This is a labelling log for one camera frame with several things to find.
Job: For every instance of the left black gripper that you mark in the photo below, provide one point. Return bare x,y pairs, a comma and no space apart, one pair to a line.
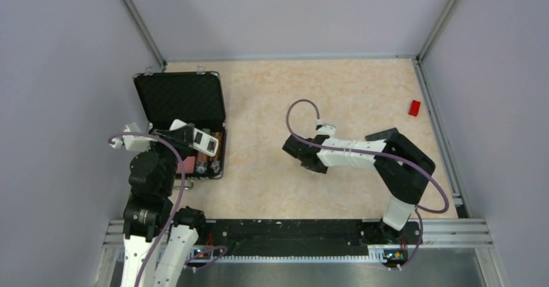
181,138

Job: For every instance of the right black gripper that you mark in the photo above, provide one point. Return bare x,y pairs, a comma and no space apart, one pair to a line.
321,170

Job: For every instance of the white remote control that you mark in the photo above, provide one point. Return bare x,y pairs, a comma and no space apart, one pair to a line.
194,138

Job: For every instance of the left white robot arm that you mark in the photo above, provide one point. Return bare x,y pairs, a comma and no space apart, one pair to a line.
157,239

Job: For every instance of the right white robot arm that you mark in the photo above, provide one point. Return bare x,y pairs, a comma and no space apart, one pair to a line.
385,155

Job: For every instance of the black poker chip case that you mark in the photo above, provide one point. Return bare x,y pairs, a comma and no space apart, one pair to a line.
192,97

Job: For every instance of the dark grey studded baseplate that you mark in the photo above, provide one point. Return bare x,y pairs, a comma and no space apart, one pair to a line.
381,135

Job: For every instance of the red toy brick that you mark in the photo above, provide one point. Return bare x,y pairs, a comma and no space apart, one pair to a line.
414,108

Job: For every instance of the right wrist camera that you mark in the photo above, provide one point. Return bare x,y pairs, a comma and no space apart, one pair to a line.
326,129

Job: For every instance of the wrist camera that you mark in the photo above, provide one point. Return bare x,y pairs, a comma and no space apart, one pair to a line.
134,142
326,129

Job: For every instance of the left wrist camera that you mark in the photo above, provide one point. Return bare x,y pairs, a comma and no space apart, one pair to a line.
134,142

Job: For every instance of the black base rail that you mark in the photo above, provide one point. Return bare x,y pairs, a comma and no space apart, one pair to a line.
305,241

